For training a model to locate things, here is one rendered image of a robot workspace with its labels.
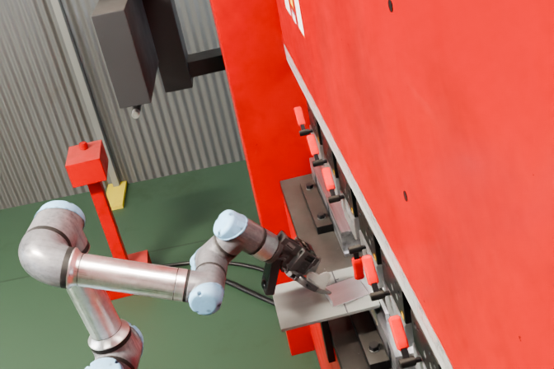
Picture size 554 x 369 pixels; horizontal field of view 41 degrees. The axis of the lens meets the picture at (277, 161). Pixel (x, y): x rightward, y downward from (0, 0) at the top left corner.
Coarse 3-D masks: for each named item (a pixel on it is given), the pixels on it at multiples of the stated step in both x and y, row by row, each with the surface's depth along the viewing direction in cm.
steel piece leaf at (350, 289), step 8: (344, 280) 200; (352, 280) 199; (328, 288) 198; (336, 288) 197; (344, 288) 197; (352, 288) 196; (360, 288) 196; (328, 296) 193; (336, 296) 195; (344, 296) 194; (352, 296) 194; (360, 296) 193; (336, 304) 192
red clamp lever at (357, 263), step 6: (354, 246) 171; (360, 246) 171; (354, 252) 171; (354, 258) 172; (360, 258) 173; (354, 264) 173; (360, 264) 173; (354, 270) 174; (360, 270) 174; (354, 276) 175; (360, 276) 175
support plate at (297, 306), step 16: (336, 272) 204; (352, 272) 203; (288, 288) 201; (304, 288) 200; (288, 304) 196; (304, 304) 195; (320, 304) 194; (352, 304) 191; (368, 304) 190; (288, 320) 190; (304, 320) 189; (320, 320) 189
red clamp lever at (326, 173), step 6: (324, 168) 191; (324, 174) 191; (330, 174) 191; (324, 180) 191; (330, 180) 190; (330, 186) 189; (330, 192) 189; (330, 198) 188; (336, 198) 188; (342, 198) 189
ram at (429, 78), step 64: (320, 0) 157; (384, 0) 103; (448, 0) 77; (512, 0) 61; (320, 64) 179; (384, 64) 112; (448, 64) 82; (512, 64) 64; (384, 128) 123; (448, 128) 87; (512, 128) 68; (384, 192) 136; (448, 192) 94; (512, 192) 72; (448, 256) 101; (512, 256) 76; (448, 320) 110; (512, 320) 81
